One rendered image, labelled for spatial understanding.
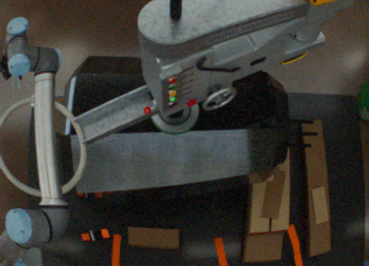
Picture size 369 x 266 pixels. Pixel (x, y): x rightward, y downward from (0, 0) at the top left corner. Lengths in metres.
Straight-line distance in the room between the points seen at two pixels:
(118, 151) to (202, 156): 0.39
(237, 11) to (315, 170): 1.71
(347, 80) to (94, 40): 1.93
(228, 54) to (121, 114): 0.54
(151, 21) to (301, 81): 2.05
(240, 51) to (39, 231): 1.08
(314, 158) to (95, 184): 1.42
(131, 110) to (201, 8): 0.68
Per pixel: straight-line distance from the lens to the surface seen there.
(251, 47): 2.06
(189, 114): 2.47
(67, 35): 3.82
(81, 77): 2.66
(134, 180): 2.62
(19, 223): 1.50
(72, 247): 3.24
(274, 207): 3.03
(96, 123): 2.26
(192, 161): 2.57
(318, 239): 3.20
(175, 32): 1.72
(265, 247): 3.09
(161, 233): 3.07
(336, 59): 3.85
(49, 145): 1.61
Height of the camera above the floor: 3.16
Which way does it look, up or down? 69 degrees down
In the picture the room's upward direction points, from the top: 3 degrees clockwise
